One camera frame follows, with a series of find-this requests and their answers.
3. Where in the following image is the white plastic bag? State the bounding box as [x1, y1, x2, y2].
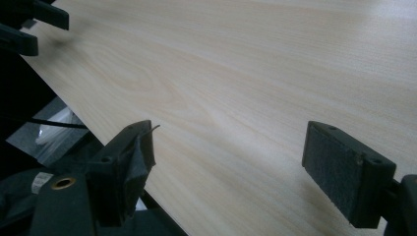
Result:
[34, 107, 76, 148]

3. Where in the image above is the dark cloth with white label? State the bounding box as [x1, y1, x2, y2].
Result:
[0, 168, 55, 230]

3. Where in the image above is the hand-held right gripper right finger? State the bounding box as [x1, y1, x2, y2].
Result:
[301, 120, 398, 230]

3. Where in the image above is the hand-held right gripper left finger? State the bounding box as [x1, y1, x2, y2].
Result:
[87, 119, 161, 228]

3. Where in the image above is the black cable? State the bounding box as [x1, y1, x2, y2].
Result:
[0, 116, 89, 130]

